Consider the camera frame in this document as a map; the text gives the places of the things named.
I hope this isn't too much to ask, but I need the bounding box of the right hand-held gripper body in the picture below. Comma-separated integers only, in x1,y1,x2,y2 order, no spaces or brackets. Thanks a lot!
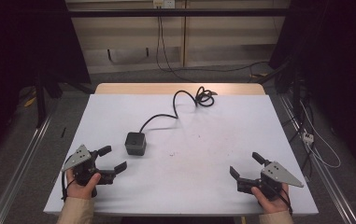
236,160,305,201

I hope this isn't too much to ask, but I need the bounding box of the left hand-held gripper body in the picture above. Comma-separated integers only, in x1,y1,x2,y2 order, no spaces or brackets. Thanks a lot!
62,144,118,186

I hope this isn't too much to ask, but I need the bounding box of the person's right hand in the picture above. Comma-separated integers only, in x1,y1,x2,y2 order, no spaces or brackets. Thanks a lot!
250,183,292,215

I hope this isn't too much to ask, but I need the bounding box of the person's left hand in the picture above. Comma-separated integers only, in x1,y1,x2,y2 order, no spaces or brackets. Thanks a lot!
65,169,102,201

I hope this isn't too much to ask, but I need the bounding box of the black cube power socket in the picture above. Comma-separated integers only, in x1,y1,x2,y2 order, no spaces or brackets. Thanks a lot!
124,132,148,157

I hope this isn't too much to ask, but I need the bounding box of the white table mat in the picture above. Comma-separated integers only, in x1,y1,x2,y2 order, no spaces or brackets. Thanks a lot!
43,92,320,217

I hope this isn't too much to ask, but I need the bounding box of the white floor power strip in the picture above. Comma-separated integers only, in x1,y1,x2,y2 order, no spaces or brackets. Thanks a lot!
301,131,315,146

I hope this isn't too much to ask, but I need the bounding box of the black metal stand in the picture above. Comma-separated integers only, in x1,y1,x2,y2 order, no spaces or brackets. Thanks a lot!
33,73,63,129

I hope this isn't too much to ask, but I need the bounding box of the wooden table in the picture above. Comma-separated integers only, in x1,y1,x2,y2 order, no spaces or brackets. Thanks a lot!
94,82,266,96

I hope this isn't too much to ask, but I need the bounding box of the black curtain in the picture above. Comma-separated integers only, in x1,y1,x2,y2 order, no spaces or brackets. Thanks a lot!
0,0,92,169
268,0,356,178

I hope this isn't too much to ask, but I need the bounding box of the black horizontal bar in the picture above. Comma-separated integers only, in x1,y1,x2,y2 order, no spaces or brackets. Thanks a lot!
67,8,292,18

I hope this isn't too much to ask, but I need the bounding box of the right hand-held gripper cable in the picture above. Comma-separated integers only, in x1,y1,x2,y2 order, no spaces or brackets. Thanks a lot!
277,186,293,217

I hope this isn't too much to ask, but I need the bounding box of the hand-held gripper cable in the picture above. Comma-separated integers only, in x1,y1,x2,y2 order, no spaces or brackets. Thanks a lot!
277,186,293,217
60,155,74,202

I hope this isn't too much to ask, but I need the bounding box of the left hand-held gripper cable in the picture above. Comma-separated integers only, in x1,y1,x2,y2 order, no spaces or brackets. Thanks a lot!
60,155,74,202

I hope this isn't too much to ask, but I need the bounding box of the metal floor rail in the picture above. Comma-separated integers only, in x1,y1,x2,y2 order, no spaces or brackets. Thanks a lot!
0,102,60,224
278,92,356,224

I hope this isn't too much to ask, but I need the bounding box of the white floor cable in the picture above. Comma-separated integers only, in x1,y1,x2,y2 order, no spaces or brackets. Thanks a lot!
299,99,342,170

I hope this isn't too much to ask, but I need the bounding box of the black power cable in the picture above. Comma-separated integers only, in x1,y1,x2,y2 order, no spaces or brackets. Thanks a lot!
139,86,219,134

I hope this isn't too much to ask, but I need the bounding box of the black hanging wall cable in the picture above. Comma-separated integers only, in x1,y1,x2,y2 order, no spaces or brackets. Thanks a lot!
155,7,271,82

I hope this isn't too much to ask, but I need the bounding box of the white wall socket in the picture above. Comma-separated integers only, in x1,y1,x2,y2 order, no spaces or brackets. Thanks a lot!
152,0,176,9

